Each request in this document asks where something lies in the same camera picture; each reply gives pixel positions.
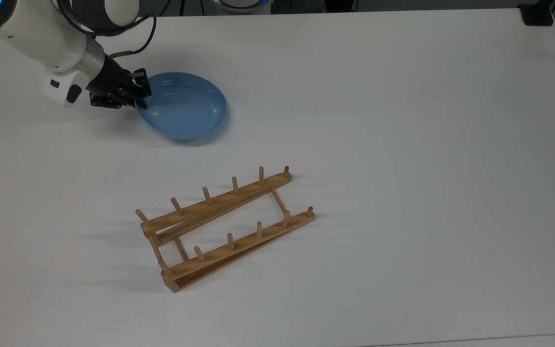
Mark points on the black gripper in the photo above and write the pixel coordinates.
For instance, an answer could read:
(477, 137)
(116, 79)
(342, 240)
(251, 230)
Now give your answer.
(111, 82)

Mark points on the blue round plate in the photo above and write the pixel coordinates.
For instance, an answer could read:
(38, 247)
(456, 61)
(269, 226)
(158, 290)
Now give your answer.
(186, 108)

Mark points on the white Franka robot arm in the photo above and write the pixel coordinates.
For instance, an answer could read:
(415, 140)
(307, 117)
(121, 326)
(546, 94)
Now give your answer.
(41, 33)

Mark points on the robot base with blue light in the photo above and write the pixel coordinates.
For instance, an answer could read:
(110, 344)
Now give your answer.
(244, 4)

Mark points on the wooden peg plate rack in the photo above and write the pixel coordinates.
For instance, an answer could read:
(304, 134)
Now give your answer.
(219, 254)

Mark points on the black box at table corner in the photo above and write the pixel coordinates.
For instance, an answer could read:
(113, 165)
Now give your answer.
(536, 14)

